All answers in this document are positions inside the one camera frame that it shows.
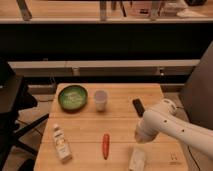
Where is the red orange carrot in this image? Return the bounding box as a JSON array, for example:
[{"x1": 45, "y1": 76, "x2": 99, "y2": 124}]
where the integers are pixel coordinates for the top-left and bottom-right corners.
[{"x1": 102, "y1": 134, "x2": 110, "y2": 160}]

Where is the white sponge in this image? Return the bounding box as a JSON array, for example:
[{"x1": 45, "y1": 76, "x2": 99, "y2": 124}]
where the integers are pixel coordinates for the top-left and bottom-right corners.
[{"x1": 129, "y1": 147, "x2": 146, "y2": 171}]

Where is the white lotion bottle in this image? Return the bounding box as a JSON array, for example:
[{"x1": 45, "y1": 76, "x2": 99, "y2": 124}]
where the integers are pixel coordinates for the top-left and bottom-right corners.
[{"x1": 53, "y1": 124, "x2": 72, "y2": 163}]

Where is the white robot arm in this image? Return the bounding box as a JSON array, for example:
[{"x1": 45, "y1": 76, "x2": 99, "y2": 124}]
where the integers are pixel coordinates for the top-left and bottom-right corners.
[{"x1": 135, "y1": 99, "x2": 213, "y2": 160}]

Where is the green ceramic bowl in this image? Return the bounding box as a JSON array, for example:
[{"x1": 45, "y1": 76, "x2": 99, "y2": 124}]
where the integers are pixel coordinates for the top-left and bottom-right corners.
[{"x1": 58, "y1": 85, "x2": 88, "y2": 111}]

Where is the translucent plastic cup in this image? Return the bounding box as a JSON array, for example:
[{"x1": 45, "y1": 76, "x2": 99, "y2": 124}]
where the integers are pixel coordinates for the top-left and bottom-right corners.
[{"x1": 94, "y1": 90, "x2": 108, "y2": 112}]

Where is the grey panel at right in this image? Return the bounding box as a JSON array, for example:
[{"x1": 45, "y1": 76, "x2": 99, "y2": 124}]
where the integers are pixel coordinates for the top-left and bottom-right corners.
[{"x1": 179, "y1": 41, "x2": 213, "y2": 130}]

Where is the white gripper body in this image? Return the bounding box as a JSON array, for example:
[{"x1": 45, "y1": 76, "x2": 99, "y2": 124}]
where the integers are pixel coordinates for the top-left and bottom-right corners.
[{"x1": 135, "y1": 124, "x2": 150, "y2": 143}]

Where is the black office chair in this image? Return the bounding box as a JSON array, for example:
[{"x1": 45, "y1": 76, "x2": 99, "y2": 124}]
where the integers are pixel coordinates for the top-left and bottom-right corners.
[{"x1": 0, "y1": 57, "x2": 49, "y2": 171}]

